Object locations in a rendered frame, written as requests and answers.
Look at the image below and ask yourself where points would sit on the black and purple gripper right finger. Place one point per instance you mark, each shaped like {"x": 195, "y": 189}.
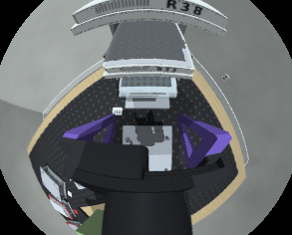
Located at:
{"x": 213, "y": 140}

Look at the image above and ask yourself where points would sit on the grey plate hotel rack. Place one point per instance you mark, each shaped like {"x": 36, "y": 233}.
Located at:
{"x": 146, "y": 103}

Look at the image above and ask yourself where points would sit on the black perforated breadboard table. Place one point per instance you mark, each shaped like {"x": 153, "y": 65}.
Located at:
{"x": 98, "y": 101}

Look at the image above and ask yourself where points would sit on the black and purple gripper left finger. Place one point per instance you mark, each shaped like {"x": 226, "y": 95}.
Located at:
{"x": 87, "y": 131}

